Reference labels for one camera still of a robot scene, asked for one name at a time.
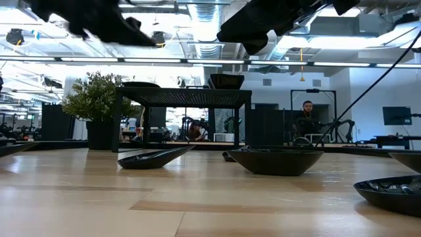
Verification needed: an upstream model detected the black desk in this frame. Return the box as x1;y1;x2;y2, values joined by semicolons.
363;134;421;151

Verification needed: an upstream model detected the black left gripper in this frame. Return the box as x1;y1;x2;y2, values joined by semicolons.
29;0;157;47

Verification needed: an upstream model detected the black leaf mini plate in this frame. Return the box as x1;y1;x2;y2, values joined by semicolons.
226;147;325;177
388;151;421;175

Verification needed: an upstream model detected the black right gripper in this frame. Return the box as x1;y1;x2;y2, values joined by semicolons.
216;0;330;55

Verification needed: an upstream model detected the black metal gantry frame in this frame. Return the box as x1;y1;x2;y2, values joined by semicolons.
289;88;338;144

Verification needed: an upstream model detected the black teardrop mini plate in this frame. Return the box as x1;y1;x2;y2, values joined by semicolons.
116;145;197;171
221;150;238;163
353;174;421;219

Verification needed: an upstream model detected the black perforated metal shelf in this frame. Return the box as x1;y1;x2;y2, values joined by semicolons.
111;86;253;153

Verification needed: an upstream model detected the yellow hanging pendant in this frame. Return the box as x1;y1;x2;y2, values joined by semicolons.
298;47;306;82

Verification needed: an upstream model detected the black monitor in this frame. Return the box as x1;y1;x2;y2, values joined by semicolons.
382;105;413;126

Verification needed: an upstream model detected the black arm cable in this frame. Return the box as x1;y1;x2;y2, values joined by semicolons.
314;29;421;148

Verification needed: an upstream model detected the person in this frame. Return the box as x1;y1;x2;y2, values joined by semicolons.
291;99;326;146

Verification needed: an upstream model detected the black partition panel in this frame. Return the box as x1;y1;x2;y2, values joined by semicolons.
41;103;72;142
249;108;292;146

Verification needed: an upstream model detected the silver ventilation duct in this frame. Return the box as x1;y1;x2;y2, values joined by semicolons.
189;0;225;60

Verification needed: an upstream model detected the green potted artificial plant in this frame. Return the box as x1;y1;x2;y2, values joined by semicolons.
61;70;141;151

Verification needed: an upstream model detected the black square wavy mini plate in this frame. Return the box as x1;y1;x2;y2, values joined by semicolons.
208;73;245;90

